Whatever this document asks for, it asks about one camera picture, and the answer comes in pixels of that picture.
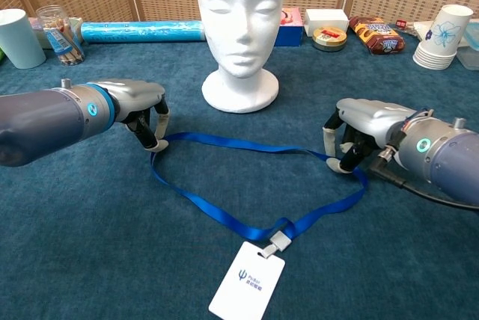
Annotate pale blue plastic cup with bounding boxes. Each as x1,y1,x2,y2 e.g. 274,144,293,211
0,7,47,70

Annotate brown chocolate cookie pack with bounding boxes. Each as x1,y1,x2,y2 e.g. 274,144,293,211
348,16,406,57

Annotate clear jar of snack sticks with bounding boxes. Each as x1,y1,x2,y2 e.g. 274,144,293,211
35,4,87,67

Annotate white foam mannequin head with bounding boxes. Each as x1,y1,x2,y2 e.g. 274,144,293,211
195,0,287,114

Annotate teal blue table cloth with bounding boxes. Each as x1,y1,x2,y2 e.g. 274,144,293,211
0,22,479,320

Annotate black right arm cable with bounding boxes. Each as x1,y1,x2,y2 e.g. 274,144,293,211
367,154,479,212

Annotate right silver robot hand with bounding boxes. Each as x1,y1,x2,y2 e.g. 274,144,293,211
322,97,417,175

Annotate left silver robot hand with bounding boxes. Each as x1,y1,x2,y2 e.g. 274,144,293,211
97,79,171,153

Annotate stack of flower paper cups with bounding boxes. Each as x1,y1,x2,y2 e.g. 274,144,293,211
412,4,474,71

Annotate small white cardboard box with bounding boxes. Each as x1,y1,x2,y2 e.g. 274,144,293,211
303,8,350,37

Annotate clear plastic bag white contents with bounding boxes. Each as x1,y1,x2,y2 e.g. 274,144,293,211
405,20,436,43

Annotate blue lanyard strap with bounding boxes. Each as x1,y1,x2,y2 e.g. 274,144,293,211
150,131,369,243

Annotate blue cling film roll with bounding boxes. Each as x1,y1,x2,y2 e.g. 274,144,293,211
80,20,208,45

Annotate clear container with blue lid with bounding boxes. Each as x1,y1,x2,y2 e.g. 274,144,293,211
455,22,479,72

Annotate round gold lidded tin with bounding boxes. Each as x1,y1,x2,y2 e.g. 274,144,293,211
311,27,349,53

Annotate white ID badge card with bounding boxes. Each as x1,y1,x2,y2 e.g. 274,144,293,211
207,230,293,320

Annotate blue Oreo cookie box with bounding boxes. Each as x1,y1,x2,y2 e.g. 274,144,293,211
274,7,304,48

